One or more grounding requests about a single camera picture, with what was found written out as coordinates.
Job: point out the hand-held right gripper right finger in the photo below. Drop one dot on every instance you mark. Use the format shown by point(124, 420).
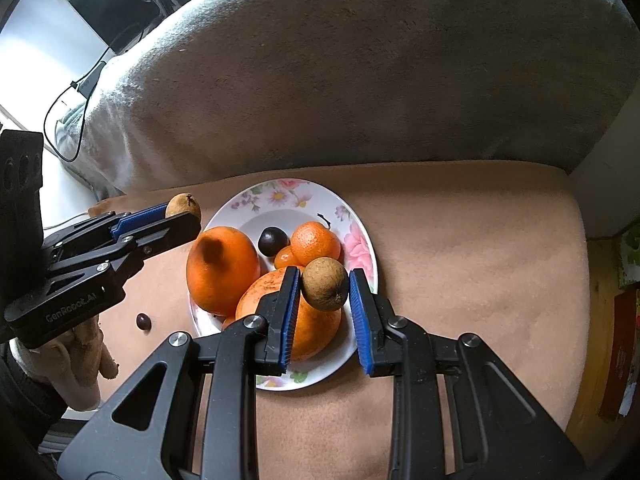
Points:
point(361, 320)

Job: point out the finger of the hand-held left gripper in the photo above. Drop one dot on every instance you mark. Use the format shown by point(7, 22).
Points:
point(140, 220)
point(165, 235)

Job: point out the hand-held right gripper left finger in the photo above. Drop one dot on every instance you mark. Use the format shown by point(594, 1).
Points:
point(290, 315)

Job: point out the spotted orange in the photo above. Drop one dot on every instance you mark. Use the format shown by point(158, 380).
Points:
point(320, 332)

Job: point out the brown longan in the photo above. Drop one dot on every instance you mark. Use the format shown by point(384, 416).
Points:
point(325, 285)
point(184, 204)

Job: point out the small orange kumquat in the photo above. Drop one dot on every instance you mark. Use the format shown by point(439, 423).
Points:
point(285, 258)

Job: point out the smooth orange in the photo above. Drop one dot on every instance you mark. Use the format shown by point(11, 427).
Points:
point(220, 275)

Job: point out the dark purple round fruit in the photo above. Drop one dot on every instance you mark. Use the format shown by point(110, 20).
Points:
point(273, 241)

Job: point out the orange mandarin with stem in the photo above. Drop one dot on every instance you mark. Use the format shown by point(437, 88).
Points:
point(315, 242)

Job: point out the white floral plate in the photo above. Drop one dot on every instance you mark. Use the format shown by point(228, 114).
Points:
point(345, 245)

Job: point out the person's left forearm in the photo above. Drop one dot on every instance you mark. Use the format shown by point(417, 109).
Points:
point(25, 400)

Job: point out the person's left hand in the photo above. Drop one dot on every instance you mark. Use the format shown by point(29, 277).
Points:
point(75, 360)

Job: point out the small dark round fruit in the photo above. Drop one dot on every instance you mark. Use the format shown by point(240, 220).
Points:
point(143, 322)

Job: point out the black power adapter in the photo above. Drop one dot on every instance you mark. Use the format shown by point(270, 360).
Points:
point(90, 82)

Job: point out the grey sofa back cushion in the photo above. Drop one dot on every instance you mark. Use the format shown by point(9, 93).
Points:
point(375, 70)

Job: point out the red book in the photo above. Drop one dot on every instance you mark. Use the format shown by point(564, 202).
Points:
point(620, 355)

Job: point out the green packet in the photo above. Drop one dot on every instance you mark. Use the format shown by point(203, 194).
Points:
point(630, 260)

